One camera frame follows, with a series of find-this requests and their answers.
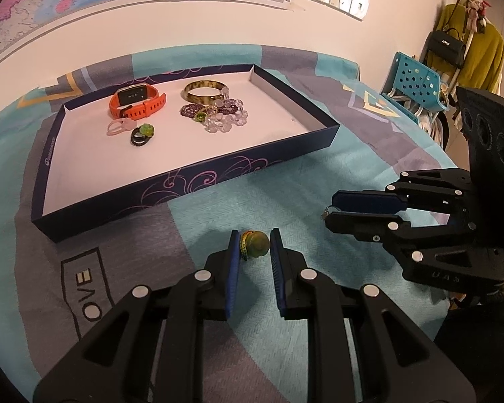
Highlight blue perforated plastic chair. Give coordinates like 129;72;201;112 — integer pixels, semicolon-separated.
382;51;450;114

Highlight yellow garment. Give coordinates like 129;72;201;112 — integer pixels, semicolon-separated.
434;4;504;93

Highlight hanging plush doll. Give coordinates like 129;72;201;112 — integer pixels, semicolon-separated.
466;0;494;34

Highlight white cable bundle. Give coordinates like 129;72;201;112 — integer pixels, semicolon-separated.
418;109;448;147

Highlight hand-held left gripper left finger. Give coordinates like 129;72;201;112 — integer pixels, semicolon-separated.
33;229;241;403

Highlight black handbag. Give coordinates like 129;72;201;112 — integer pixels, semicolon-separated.
426;29;465;68

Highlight patterned teal tablecloth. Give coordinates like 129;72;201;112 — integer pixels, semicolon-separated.
0;44;475;403

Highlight pink ring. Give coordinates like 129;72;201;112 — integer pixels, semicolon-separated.
106;118;135;136

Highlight green ball ring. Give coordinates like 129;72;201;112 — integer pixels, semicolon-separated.
240;231;270;261

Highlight person's dark pants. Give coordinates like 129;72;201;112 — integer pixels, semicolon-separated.
432;294;504;387

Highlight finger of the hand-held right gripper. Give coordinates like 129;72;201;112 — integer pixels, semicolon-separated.
323;212;476;261
332;169;475;216

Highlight clear crystal bead bracelet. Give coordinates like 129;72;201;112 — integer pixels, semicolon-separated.
202;94;249;135

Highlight tortoiseshell bangle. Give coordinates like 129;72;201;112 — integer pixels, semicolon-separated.
182;80;228;105

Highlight dark blue jewelry box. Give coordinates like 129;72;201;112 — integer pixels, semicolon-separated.
30;64;341;243

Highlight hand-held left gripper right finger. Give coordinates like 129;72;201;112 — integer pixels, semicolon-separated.
269;228;476;403

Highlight orange smartwatch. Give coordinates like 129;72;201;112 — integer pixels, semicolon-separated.
109;85;167;119

